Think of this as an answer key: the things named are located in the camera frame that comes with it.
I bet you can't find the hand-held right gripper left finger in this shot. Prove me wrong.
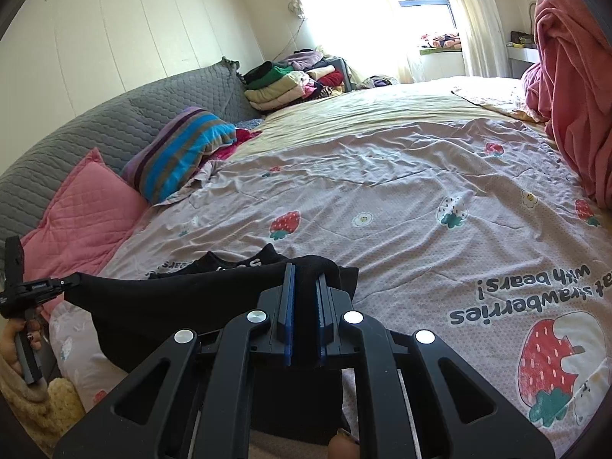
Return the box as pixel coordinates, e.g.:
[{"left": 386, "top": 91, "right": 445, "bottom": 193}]
[{"left": 52, "top": 262, "right": 297, "bottom": 459}]

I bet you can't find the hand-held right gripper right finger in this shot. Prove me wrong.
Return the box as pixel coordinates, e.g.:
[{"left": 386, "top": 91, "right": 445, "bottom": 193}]
[{"left": 316, "top": 272, "right": 555, "bottom": 459}]

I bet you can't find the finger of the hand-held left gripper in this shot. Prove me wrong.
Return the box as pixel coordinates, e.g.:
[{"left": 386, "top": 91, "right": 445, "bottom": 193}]
[{"left": 57, "top": 272, "right": 86, "bottom": 298}]

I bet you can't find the black sweater with orange cuffs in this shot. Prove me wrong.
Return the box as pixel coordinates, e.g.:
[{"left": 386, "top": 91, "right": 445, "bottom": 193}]
[{"left": 64, "top": 244, "right": 359, "bottom": 433}]

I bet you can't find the stack of folded clothes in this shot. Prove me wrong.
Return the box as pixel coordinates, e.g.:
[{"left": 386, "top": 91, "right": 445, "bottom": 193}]
[{"left": 243, "top": 48, "right": 352, "bottom": 113}]

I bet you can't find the dark clothes pile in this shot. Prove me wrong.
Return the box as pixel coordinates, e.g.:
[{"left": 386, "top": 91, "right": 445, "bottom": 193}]
[{"left": 358, "top": 75, "right": 399, "bottom": 90}]

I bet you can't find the person's left hand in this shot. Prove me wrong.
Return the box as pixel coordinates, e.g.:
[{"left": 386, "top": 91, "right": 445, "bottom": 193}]
[{"left": 0, "top": 318, "right": 43, "bottom": 378}]

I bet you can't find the person's right hand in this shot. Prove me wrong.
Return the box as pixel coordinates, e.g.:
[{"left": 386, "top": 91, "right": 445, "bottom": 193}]
[{"left": 327, "top": 429, "right": 361, "bottom": 459}]

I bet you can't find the pink quilted pillow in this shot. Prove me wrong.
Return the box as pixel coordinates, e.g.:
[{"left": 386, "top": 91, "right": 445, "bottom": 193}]
[{"left": 21, "top": 147, "right": 149, "bottom": 311}]

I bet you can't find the cream fluffy fabric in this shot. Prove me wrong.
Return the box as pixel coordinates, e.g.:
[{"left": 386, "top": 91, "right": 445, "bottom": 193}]
[{"left": 0, "top": 354, "right": 87, "bottom": 445}]

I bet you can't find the printed strawberry bear blanket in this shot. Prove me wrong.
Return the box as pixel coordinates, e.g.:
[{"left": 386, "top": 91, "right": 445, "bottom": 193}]
[{"left": 48, "top": 117, "right": 612, "bottom": 459}]

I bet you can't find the grey quilted headboard cover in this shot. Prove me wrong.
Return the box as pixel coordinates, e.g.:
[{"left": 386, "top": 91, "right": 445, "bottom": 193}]
[{"left": 0, "top": 57, "right": 264, "bottom": 249}]

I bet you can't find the striped blue purple pillow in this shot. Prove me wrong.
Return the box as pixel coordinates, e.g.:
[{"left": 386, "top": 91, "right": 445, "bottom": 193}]
[{"left": 122, "top": 106, "right": 237, "bottom": 205}]

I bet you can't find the red patterned cloth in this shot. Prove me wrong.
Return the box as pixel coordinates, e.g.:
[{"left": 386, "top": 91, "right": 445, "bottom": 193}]
[{"left": 210, "top": 127, "right": 265, "bottom": 161}]

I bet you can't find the yellow bed sheet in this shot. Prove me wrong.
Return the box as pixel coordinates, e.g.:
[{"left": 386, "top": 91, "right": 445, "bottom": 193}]
[{"left": 234, "top": 75, "right": 550, "bottom": 158}]

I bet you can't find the colourful patterned cloth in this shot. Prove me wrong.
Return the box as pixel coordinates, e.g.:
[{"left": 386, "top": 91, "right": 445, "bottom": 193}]
[{"left": 420, "top": 32, "right": 464, "bottom": 50}]

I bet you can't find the white desk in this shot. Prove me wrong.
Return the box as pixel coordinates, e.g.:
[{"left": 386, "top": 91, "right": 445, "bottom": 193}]
[{"left": 506, "top": 41, "right": 542, "bottom": 78}]

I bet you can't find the white curtain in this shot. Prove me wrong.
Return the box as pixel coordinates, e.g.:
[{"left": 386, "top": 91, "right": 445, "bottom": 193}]
[{"left": 442, "top": 0, "right": 510, "bottom": 78}]

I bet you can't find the pink crumpled blanket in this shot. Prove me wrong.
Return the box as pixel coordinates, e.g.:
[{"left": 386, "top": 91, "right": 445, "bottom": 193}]
[{"left": 521, "top": 0, "right": 612, "bottom": 208}]

